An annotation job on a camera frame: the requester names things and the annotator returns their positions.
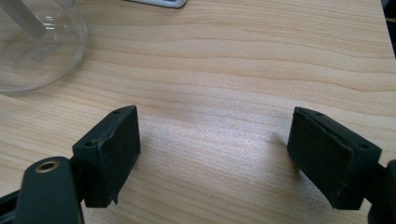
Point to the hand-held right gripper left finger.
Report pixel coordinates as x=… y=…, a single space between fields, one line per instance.
x=106 y=161

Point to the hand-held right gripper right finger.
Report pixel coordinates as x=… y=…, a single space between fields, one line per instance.
x=327 y=155

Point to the clear glass cup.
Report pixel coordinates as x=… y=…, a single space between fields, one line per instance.
x=62 y=62

